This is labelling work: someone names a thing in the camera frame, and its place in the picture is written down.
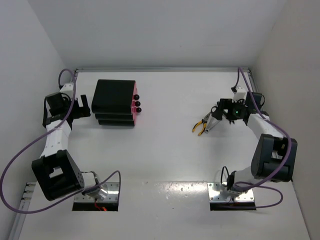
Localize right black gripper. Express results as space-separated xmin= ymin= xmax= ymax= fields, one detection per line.
xmin=211 ymin=98 xmax=247 ymax=121

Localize yellow handled pliers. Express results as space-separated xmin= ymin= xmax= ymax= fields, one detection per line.
xmin=192 ymin=112 xmax=211 ymax=137

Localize black drawer cabinet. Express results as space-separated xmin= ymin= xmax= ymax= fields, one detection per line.
xmin=91 ymin=79 xmax=138 ymax=127

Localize pink top drawer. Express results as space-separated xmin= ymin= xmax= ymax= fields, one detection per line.
xmin=132 ymin=84 xmax=140 ymax=101

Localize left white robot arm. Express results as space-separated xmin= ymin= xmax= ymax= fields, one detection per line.
xmin=31 ymin=92 xmax=108 ymax=202

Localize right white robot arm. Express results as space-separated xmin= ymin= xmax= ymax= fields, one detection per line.
xmin=210 ymin=92 xmax=298 ymax=197

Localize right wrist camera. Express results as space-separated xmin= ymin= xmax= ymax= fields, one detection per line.
xmin=231 ymin=85 xmax=247 ymax=103

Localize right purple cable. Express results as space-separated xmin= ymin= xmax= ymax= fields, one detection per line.
xmin=224 ymin=66 xmax=293 ymax=209

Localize purple cable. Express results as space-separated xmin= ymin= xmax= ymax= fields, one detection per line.
xmin=0 ymin=68 xmax=122 ymax=214
xmin=224 ymin=66 xmax=293 ymax=209

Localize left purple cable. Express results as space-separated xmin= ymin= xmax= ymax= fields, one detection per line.
xmin=0 ymin=68 xmax=122 ymax=214

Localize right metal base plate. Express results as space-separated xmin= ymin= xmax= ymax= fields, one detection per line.
xmin=207 ymin=182 xmax=255 ymax=204

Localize metal base plate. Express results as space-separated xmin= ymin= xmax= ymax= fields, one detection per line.
xmin=73 ymin=182 xmax=120 ymax=204
xmin=207 ymin=182 xmax=255 ymax=204

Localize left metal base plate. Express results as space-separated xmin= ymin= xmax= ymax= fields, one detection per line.
xmin=73 ymin=182 xmax=120 ymax=204

